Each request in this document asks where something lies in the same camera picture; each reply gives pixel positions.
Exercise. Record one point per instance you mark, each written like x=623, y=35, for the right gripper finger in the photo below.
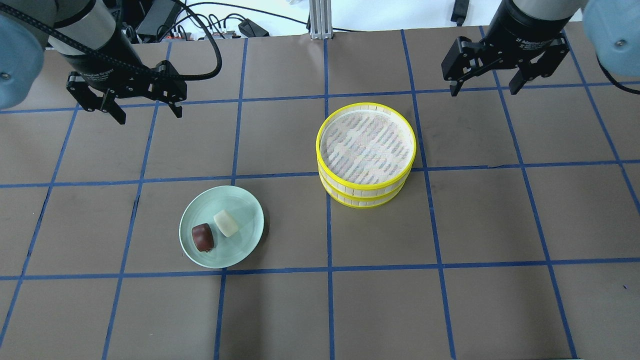
x=456, y=84
x=520, y=79

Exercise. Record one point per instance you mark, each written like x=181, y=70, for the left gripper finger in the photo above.
x=109, y=106
x=175, y=105

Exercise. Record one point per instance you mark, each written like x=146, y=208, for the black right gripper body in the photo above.
x=526, y=31

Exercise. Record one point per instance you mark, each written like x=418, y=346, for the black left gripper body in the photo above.
x=101, y=66

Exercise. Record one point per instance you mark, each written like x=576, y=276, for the yellow steamer layer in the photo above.
x=353, y=201
x=365, y=146

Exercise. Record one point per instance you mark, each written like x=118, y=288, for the white steamed bun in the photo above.
x=226, y=223

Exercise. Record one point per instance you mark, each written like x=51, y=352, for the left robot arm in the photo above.
x=29, y=26

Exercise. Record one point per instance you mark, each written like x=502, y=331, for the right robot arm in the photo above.
x=612, y=27

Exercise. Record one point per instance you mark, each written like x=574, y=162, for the black power adapter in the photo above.
x=250, y=29

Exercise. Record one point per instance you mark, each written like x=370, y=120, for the light green plate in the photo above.
x=228, y=251

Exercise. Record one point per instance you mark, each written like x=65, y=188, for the brown steamed bun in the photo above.
x=203, y=238

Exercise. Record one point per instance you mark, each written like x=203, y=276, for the aluminium frame post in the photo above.
x=320, y=20

